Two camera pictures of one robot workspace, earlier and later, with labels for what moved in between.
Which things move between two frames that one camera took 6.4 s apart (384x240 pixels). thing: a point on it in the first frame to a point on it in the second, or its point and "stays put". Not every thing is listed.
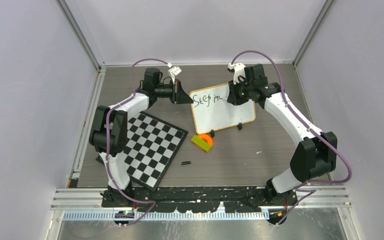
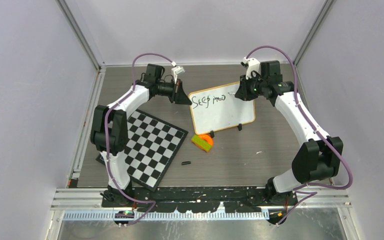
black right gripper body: x=241 y=91 to x=253 y=87
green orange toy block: x=204 y=142 stays put
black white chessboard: x=152 y=143 stays put
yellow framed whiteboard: x=212 y=111 stays put
